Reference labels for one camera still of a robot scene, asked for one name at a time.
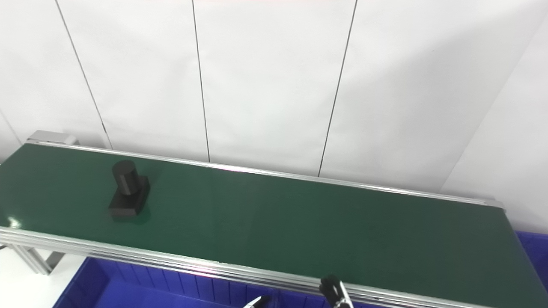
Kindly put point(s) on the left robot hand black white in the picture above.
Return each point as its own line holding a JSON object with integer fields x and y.
{"x": 257, "y": 302}

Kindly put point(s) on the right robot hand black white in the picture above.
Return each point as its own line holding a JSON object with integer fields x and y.
{"x": 336, "y": 293}

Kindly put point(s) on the black cylinder block part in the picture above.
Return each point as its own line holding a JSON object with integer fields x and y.
{"x": 128, "y": 188}

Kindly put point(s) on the grey aluminium conveyor leg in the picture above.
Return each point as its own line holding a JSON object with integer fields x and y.
{"x": 38, "y": 259}

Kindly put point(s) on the grey conveyor end housing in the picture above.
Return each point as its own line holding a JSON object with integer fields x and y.
{"x": 53, "y": 137}

